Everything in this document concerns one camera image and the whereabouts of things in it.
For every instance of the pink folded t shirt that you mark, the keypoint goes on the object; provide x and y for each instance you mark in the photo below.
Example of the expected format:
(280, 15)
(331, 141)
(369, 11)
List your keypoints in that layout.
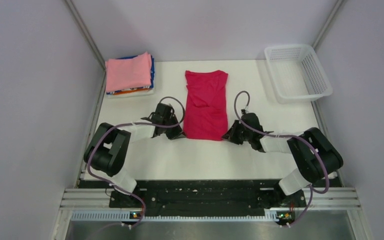
(129, 71)

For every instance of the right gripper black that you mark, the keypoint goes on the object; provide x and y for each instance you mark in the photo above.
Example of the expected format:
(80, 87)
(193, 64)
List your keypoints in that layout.
(231, 135)

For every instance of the blue folded t shirt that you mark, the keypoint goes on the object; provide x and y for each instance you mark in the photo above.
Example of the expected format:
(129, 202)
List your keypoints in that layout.
(152, 71)

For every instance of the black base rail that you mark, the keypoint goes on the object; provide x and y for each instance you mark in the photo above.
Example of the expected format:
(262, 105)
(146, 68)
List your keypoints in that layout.
(207, 198)

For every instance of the crimson red t shirt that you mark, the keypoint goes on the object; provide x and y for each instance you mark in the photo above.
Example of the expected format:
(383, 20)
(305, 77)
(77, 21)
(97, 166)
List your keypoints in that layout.
(206, 105)

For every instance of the orange folded t shirt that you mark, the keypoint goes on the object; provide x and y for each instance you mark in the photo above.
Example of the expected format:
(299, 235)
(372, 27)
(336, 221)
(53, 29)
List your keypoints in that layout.
(128, 91)

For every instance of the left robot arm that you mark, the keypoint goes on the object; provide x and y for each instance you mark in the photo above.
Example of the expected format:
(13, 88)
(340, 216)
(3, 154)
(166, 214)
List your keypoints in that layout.
(106, 153)

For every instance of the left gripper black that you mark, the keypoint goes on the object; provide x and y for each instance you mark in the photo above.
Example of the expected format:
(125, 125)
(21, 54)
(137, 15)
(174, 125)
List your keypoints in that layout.
(176, 132)

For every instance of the white plastic basket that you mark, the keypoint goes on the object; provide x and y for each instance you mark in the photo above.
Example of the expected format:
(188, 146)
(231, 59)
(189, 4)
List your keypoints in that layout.
(296, 73)

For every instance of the white folded t shirt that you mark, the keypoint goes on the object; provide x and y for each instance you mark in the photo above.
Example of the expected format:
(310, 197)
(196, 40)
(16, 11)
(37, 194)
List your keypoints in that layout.
(134, 94)

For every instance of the white cable duct strip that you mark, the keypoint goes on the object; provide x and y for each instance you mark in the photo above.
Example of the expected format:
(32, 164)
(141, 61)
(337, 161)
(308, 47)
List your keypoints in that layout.
(133, 216)

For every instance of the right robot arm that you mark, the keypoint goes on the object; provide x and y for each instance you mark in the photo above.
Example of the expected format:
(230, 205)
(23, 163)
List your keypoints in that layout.
(315, 157)

